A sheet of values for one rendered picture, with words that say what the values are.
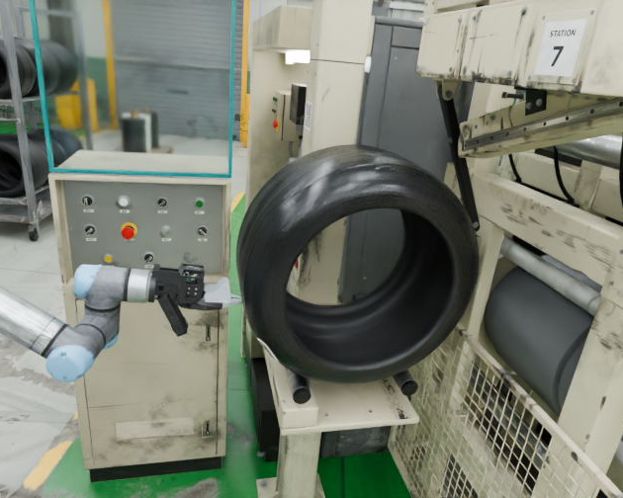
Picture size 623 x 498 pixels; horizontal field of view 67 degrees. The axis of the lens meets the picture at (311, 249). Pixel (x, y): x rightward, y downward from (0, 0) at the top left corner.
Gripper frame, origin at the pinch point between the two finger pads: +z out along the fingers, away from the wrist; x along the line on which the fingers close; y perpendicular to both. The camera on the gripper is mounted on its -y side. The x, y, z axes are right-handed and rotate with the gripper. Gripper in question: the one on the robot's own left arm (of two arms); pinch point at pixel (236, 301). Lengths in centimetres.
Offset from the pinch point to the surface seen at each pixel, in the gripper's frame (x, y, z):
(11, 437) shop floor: 83, -120, -76
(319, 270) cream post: 25.1, -0.1, 27.0
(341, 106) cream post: 25, 48, 23
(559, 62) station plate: -31, 63, 39
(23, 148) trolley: 317, -46, -142
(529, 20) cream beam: -21, 70, 39
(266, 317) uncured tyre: -11.8, 3.0, 5.3
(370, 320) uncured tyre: 13.5, -9.7, 42.1
